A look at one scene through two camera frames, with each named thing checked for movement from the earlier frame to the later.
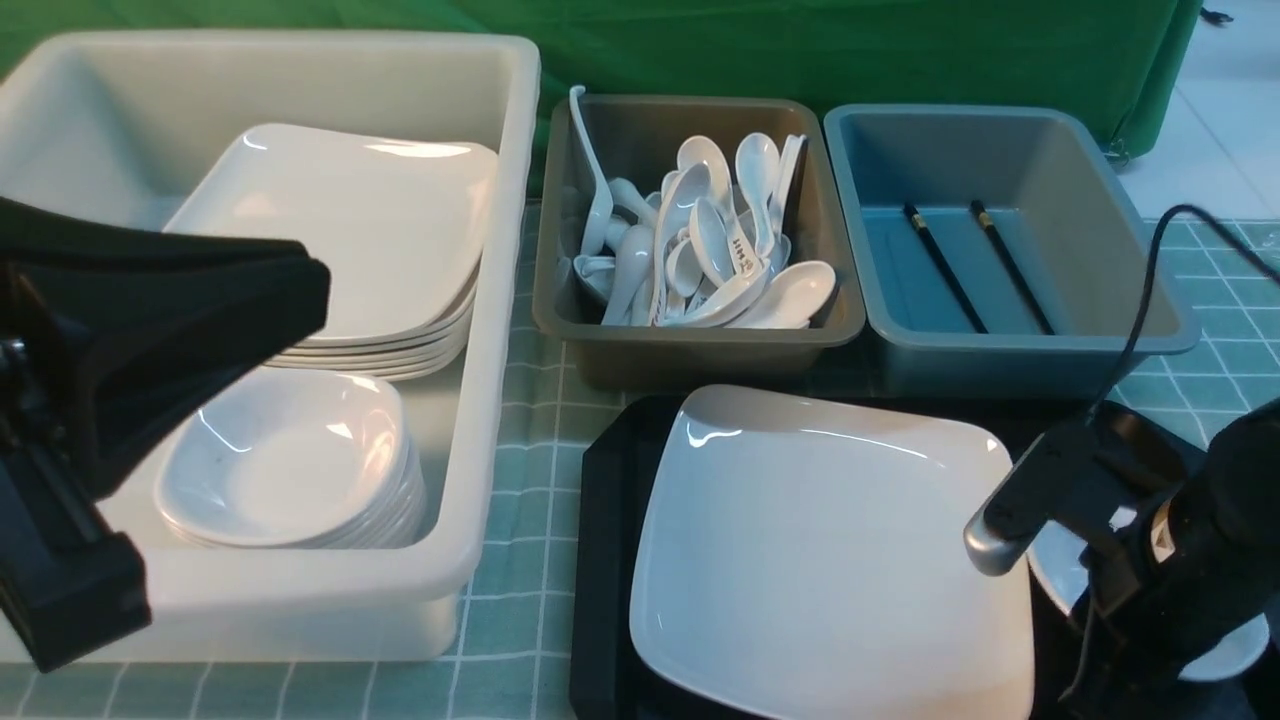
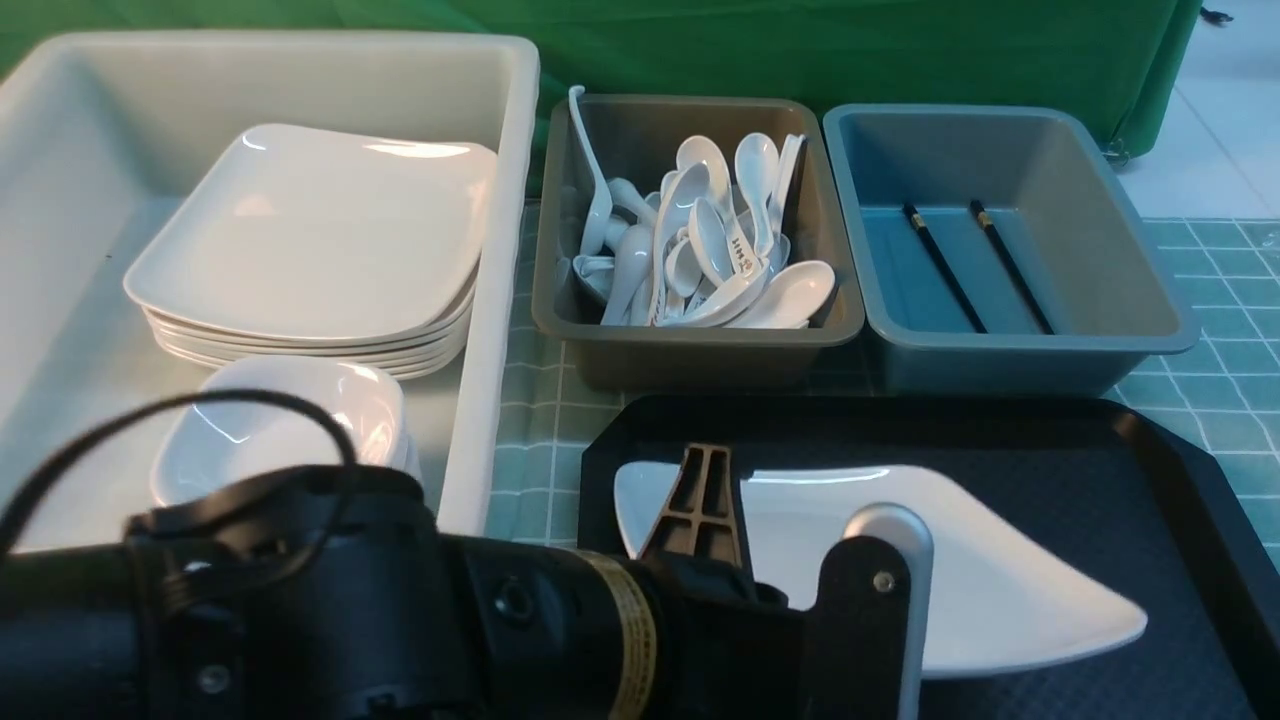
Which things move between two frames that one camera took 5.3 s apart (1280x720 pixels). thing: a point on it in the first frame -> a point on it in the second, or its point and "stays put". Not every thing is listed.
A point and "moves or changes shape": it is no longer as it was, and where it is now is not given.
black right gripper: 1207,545 -> 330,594
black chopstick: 944,266 stays put
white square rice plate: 804,559 moves or changes shape
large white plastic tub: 133,126 stays put
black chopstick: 1011,267 stays put
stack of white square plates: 405,225 stays put
